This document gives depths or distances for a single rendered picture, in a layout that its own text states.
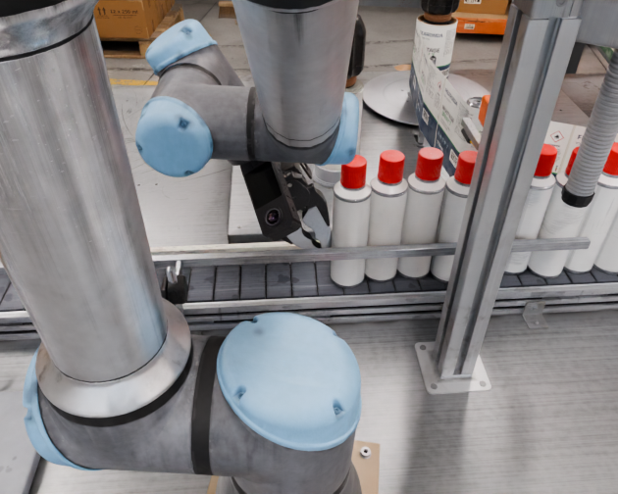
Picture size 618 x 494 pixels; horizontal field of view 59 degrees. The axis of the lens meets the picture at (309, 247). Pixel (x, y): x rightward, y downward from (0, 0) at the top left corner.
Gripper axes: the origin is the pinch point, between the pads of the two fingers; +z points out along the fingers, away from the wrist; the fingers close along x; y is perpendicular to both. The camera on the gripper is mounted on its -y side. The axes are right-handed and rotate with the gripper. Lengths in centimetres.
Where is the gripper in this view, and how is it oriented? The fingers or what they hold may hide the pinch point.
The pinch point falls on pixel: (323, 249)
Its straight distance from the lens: 80.1
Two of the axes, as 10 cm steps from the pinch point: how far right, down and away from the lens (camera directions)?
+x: -8.7, 4.2, 2.7
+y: -0.7, -6.4, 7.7
